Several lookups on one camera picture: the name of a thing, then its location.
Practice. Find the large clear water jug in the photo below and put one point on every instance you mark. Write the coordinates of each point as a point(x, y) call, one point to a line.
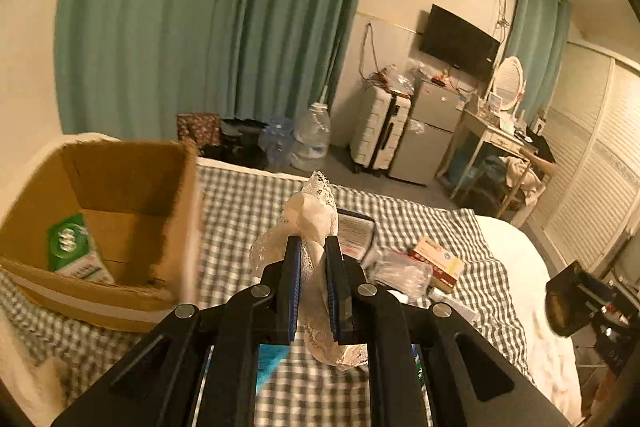
point(312, 132)

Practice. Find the white oval vanity mirror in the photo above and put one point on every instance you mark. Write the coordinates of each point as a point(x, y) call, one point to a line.
point(509, 79)

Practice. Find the clear plastic case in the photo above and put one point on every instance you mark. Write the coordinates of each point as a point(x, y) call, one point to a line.
point(356, 229)

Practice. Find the grey mini fridge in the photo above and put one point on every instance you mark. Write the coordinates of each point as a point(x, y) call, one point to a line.
point(430, 127)

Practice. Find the narrow green curtain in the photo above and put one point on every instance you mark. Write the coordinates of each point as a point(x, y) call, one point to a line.
point(542, 37)

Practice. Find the wide green curtain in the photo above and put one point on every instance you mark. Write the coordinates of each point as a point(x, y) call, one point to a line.
point(200, 7)

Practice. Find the pack of water bottles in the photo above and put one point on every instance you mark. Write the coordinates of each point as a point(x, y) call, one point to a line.
point(277, 137)

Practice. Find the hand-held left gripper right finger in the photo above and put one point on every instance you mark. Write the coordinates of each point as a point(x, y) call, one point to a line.
point(332, 287)

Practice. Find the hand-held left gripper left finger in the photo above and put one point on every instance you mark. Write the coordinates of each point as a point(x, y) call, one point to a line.
point(294, 277)

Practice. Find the pale clothes on chair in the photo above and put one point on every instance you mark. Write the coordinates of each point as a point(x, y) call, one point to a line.
point(520, 174)

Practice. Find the grey checkered blanket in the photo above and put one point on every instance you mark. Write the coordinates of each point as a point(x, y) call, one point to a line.
point(250, 207)

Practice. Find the dark clothes pile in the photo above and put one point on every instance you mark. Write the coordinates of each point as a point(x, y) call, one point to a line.
point(235, 147)

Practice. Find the black wall television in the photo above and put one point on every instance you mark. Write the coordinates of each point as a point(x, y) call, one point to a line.
point(460, 39)

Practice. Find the green and white carton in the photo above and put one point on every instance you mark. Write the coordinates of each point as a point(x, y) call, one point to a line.
point(75, 252)

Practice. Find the brown cardboard box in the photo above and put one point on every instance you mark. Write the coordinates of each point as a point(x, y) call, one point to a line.
point(125, 232)

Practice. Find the white ribbed suitcase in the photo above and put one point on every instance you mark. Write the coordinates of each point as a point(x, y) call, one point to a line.
point(377, 127)

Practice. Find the white lace cloth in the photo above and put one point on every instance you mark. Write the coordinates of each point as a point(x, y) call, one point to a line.
point(312, 217)

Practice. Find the white louvered wardrobe doors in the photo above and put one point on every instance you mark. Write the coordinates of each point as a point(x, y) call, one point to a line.
point(595, 147)

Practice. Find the white dressing table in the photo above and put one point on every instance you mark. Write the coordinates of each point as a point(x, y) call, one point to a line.
point(492, 134)

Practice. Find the clear plastic bag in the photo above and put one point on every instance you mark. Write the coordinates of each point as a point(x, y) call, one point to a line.
point(400, 274)

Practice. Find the floral patterned box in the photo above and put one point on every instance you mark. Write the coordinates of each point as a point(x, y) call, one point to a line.
point(197, 127)

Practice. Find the red and white box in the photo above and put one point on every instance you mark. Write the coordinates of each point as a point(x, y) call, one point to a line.
point(440, 262)

